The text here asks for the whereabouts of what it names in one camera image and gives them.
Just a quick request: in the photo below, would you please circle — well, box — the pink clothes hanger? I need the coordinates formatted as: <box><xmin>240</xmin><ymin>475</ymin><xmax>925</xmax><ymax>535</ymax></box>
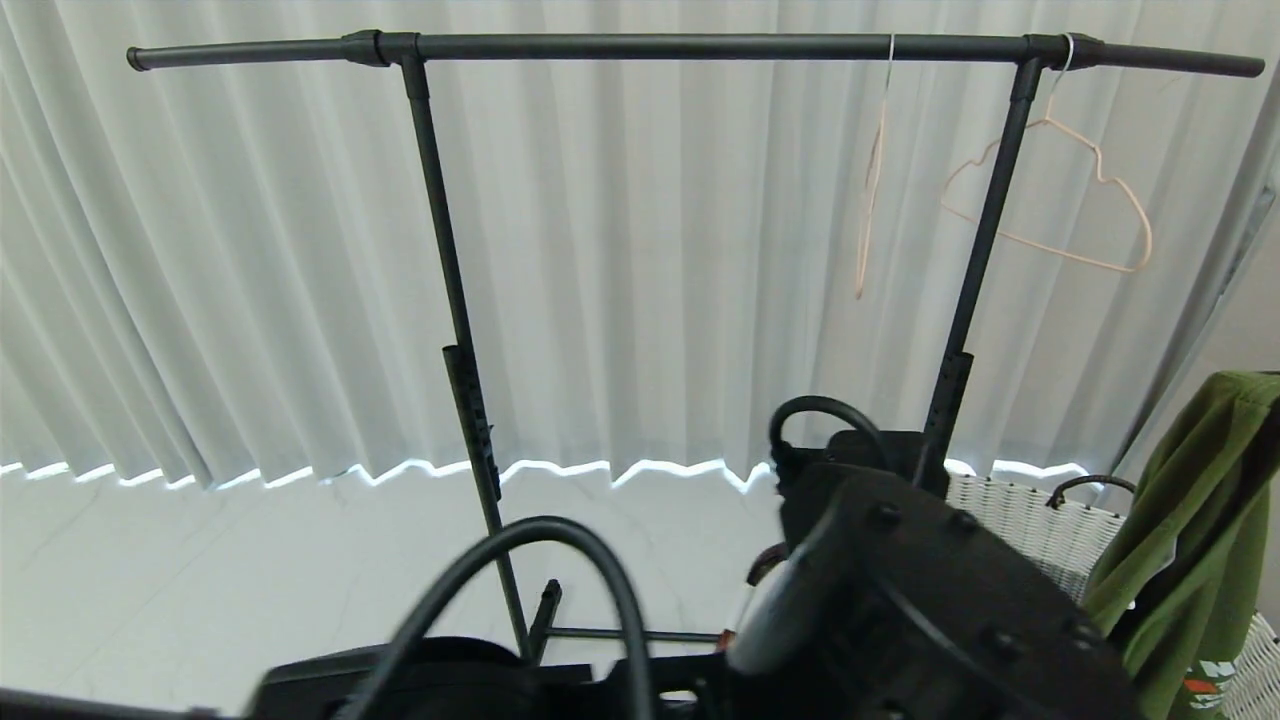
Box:
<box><xmin>940</xmin><ymin>35</ymin><xmax>1154</xmax><ymax>274</ymax></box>
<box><xmin>854</xmin><ymin>35</ymin><xmax>898</xmax><ymax>301</ymax></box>

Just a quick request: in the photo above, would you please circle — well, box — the white laundry basket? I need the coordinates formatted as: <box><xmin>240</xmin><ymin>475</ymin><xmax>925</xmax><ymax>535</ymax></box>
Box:
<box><xmin>945</xmin><ymin>473</ymin><xmax>1280</xmax><ymax>720</ymax></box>

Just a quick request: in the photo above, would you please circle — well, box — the green long-sleeved shirt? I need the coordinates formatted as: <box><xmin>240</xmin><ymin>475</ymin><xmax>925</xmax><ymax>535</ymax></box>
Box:
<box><xmin>1083</xmin><ymin>370</ymin><xmax>1280</xmax><ymax>720</ymax></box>

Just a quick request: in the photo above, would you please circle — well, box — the black cable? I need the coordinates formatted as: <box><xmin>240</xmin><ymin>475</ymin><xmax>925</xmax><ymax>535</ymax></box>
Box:
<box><xmin>335</xmin><ymin>515</ymin><xmax>658</xmax><ymax>720</ymax></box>
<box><xmin>768</xmin><ymin>395</ymin><xmax>893</xmax><ymax>476</ymax></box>

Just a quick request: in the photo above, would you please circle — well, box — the black clothes rack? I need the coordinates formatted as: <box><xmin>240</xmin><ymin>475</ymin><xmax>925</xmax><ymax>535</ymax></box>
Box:
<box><xmin>127</xmin><ymin>29</ymin><xmax>1266</xmax><ymax>666</ymax></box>

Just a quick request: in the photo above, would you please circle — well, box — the white curtain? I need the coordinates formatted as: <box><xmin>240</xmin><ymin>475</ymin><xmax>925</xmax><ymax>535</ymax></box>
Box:
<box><xmin>0</xmin><ymin>0</ymin><xmax>1280</xmax><ymax>493</ymax></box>

